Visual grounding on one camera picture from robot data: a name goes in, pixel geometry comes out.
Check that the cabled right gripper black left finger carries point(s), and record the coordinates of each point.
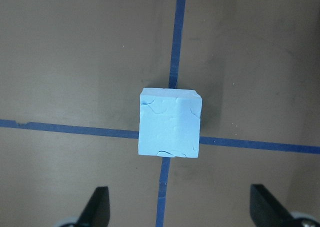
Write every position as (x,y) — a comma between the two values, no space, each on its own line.
(97,211)

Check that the cabled right gripper black right finger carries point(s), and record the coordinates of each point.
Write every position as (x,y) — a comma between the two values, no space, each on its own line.
(266,211)

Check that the cracked light blue block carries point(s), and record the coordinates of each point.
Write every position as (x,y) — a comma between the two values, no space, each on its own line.
(169,122)

